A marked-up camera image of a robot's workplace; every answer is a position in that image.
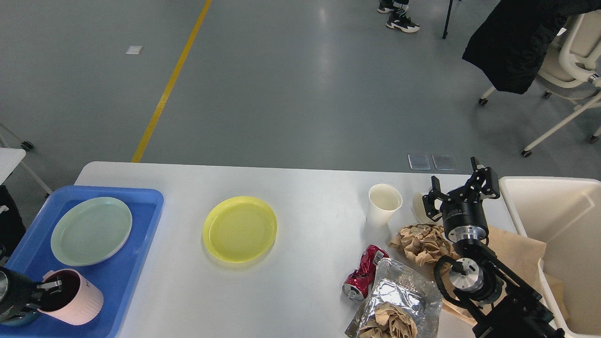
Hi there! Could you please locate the white office chair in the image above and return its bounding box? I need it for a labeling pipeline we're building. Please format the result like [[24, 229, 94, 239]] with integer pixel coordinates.
[[479, 9, 600, 157]]

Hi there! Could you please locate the blue plastic tray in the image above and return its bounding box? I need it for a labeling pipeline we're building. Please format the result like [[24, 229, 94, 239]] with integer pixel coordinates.
[[0, 185, 164, 338]]

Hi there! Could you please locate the pink ribbed mug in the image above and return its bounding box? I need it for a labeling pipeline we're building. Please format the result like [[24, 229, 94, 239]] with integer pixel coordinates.
[[39, 268, 104, 326]]

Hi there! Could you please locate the person in black clothes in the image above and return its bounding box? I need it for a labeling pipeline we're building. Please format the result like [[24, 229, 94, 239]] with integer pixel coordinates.
[[377, 0, 421, 33]]

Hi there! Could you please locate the teal mug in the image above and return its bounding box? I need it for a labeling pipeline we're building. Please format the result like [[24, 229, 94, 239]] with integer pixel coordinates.
[[0, 312, 40, 327]]

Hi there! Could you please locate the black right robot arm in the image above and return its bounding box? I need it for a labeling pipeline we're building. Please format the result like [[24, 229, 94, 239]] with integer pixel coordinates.
[[422, 157, 565, 338]]

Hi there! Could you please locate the white plastic bin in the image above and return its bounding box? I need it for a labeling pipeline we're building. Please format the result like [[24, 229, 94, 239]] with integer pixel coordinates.
[[500, 176, 601, 338]]

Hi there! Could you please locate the light green plate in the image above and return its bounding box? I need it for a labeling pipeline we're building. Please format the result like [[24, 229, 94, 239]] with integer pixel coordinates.
[[51, 197, 133, 267]]

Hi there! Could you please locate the yellow plastic plate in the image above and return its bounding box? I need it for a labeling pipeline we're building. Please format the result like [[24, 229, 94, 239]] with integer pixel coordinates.
[[202, 195, 278, 263]]

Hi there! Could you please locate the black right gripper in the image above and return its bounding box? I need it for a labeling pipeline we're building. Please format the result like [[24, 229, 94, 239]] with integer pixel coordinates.
[[422, 157, 501, 243]]

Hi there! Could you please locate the black jacket on chair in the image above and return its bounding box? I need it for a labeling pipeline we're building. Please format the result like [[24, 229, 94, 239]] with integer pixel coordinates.
[[462, 0, 601, 94]]

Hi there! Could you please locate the crumpled brown paper in bag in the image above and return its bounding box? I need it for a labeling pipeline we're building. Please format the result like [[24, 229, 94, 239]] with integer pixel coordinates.
[[358, 302, 418, 338]]

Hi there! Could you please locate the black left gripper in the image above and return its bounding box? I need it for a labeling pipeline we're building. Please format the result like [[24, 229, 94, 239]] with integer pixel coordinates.
[[0, 267, 63, 322]]

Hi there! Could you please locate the crumpled brown paper ball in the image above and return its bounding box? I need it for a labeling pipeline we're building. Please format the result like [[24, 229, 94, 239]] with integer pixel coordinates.
[[388, 224, 460, 267]]

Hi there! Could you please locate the silver foil bag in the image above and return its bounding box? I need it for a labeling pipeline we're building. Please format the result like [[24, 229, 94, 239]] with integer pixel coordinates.
[[345, 258, 442, 338]]

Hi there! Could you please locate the crushed red soda can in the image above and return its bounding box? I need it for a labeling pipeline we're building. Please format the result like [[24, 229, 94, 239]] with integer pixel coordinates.
[[342, 245, 389, 301]]

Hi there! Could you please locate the white side table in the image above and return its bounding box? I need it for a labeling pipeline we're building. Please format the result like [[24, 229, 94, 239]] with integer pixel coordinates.
[[0, 147, 53, 195]]

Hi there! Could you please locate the flat brown paper bag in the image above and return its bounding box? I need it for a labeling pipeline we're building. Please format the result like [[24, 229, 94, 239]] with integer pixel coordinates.
[[418, 225, 570, 325]]

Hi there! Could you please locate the white paper cup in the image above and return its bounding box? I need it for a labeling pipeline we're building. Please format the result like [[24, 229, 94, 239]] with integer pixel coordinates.
[[366, 184, 403, 226]]

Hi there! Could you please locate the black tripod leg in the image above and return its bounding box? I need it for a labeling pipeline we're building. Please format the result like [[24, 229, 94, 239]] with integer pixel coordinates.
[[441, 0, 454, 40]]

